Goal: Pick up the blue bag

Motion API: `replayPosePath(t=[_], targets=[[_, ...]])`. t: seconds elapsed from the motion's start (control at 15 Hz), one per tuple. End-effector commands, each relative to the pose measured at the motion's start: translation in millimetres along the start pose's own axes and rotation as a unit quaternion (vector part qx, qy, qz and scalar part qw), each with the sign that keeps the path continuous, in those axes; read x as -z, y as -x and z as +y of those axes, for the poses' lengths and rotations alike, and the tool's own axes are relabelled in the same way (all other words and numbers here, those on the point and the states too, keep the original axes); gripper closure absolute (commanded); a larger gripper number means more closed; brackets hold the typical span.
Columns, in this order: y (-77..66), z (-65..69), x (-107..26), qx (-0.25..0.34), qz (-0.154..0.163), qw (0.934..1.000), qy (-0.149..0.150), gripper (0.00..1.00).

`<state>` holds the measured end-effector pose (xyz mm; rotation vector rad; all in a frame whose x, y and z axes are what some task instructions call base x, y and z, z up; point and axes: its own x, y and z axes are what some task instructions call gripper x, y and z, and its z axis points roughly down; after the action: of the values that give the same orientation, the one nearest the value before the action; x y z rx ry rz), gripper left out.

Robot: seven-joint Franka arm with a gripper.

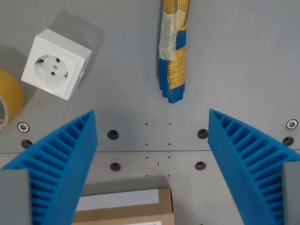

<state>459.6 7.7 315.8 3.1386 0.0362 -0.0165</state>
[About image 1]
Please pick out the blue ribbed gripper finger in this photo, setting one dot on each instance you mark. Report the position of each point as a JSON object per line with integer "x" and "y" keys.
{"x": 70, "y": 152}
{"x": 236, "y": 150}

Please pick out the blue and yellow bag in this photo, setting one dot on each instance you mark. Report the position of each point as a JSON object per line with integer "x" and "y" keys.
{"x": 174, "y": 49}

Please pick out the silver hex socket screw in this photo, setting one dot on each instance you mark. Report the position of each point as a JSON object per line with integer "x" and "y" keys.
{"x": 23, "y": 127}
{"x": 292, "y": 124}

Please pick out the brown cardboard box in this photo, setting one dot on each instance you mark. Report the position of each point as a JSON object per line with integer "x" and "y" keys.
{"x": 126, "y": 207}

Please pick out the yellow tape roll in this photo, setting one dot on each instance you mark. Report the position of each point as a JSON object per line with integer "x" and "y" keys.
{"x": 9, "y": 98}

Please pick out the white wall power socket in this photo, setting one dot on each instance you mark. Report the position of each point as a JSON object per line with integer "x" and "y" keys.
{"x": 55, "y": 64}

